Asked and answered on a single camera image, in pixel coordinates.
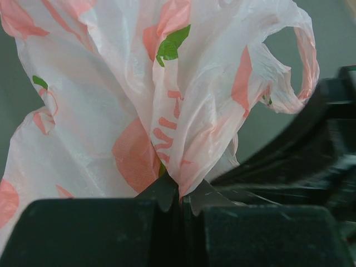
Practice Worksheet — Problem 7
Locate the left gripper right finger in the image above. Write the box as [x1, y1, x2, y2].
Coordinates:
[182, 182, 355, 266]

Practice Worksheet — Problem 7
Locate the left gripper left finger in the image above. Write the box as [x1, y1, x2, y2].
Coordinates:
[1, 175, 180, 266]

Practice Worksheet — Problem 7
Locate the pink plastic bag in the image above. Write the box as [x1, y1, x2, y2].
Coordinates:
[0, 0, 320, 230]

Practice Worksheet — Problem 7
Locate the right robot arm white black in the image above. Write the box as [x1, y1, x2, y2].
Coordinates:
[213, 66, 355, 242]

